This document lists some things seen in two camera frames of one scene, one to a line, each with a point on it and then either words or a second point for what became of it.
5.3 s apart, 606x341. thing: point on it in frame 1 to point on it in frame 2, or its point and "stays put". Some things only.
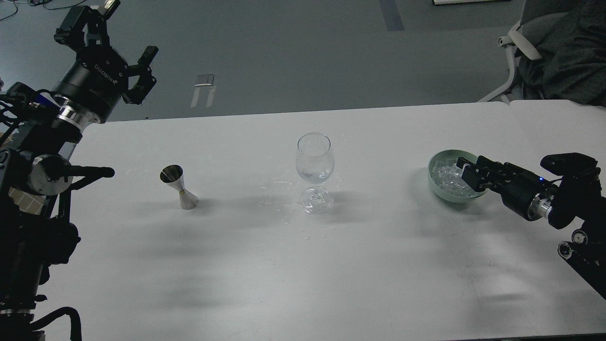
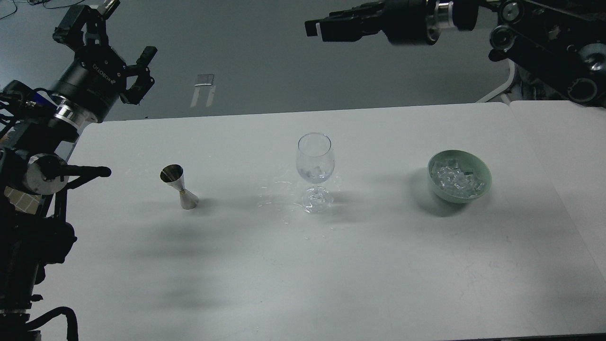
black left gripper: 95,81 stays put
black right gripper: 526,193 to 405,22
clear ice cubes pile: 448,176 stays put
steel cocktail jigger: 173,175 stays put
